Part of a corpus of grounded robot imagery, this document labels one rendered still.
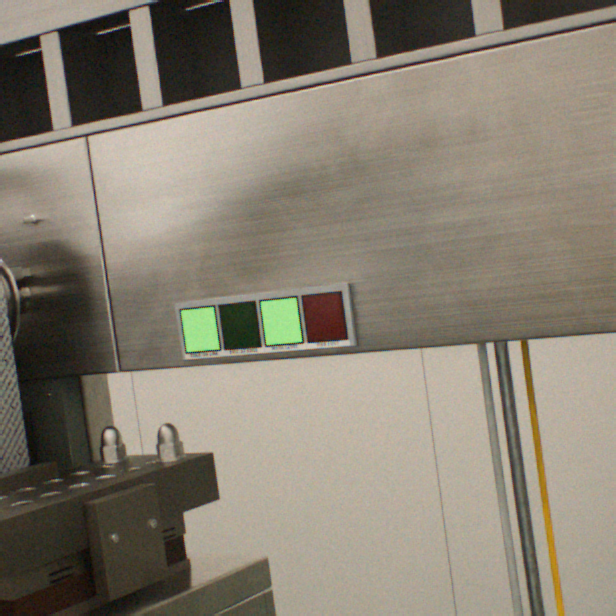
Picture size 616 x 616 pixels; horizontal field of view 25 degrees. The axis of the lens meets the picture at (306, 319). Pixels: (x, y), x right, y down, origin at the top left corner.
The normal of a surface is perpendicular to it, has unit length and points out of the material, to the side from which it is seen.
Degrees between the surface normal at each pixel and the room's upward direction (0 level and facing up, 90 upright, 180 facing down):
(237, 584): 90
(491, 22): 90
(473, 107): 90
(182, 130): 90
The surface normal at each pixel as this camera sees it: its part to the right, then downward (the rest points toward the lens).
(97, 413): 0.81, -0.08
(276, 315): -0.56, 0.12
